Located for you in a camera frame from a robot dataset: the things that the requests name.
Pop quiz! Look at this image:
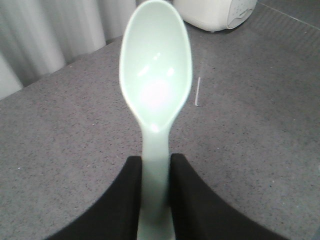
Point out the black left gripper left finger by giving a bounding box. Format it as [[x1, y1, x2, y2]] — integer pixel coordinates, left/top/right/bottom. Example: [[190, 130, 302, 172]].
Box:
[[49, 156, 142, 240]]

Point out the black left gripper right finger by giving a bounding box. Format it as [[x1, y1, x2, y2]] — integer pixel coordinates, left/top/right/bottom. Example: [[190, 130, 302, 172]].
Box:
[[169, 153, 283, 240]]

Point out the pale green plastic spoon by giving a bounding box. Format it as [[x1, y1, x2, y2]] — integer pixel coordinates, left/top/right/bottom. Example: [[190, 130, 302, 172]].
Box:
[[119, 0, 192, 240]]

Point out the white pleated curtain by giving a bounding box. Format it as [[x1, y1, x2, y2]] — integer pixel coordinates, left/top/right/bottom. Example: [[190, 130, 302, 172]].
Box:
[[0, 0, 138, 98]]

